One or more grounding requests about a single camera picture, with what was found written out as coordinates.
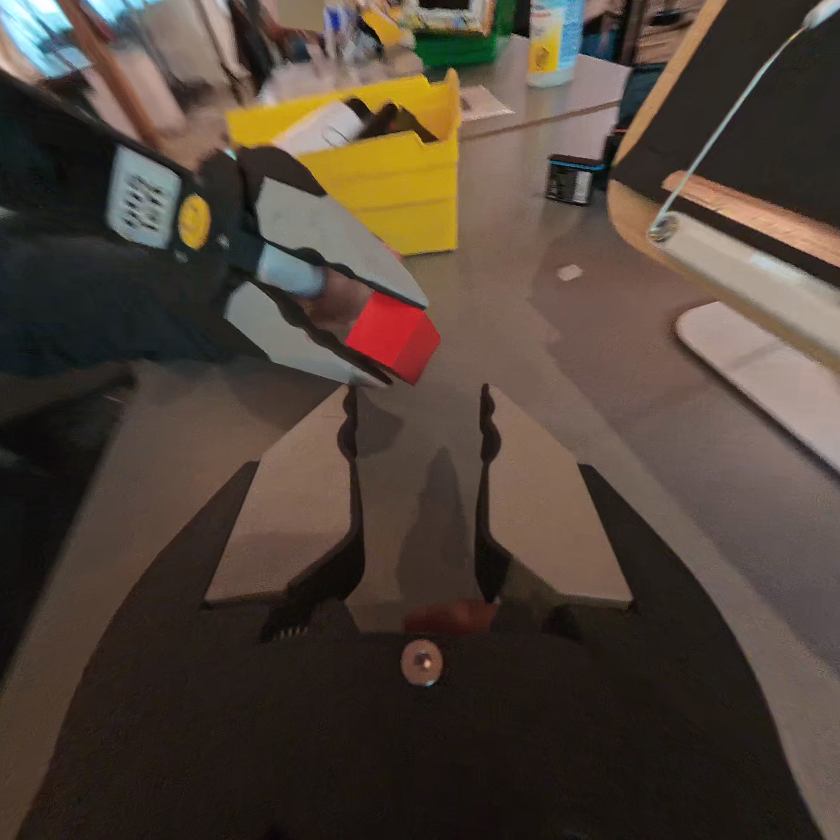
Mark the white box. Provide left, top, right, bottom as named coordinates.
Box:
left=272, top=98, right=365, bottom=156

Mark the person's left forearm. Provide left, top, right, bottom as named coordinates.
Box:
left=0, top=217, right=263, bottom=378

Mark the book stand with black board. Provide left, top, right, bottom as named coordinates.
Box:
left=607, top=0, right=840, bottom=473

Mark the yellow plastic bin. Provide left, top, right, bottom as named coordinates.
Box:
left=225, top=67, right=462, bottom=257

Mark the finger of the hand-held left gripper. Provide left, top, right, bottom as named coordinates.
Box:
left=252, top=177, right=431, bottom=311
left=223, top=281, right=395, bottom=389

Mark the person's left hand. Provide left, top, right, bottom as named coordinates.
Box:
left=298, top=246, right=403, bottom=339

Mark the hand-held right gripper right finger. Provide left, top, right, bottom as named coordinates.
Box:
left=474, top=384, right=634, bottom=608

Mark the green plastic bin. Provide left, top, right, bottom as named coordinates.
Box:
left=413, top=0, right=519, bottom=68

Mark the white wipes canister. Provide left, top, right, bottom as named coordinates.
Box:
left=527, top=0, right=585, bottom=88

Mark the red cube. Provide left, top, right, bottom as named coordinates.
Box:
left=344, top=292, right=442, bottom=386

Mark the wooden post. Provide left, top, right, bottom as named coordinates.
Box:
left=56, top=0, right=165, bottom=148

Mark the small black box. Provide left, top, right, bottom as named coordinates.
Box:
left=545, top=154, right=608, bottom=206

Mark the white paper sheet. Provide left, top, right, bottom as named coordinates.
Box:
left=459, top=85, right=516, bottom=122

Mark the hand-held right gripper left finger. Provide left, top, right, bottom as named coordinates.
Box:
left=205, top=384, right=366, bottom=605

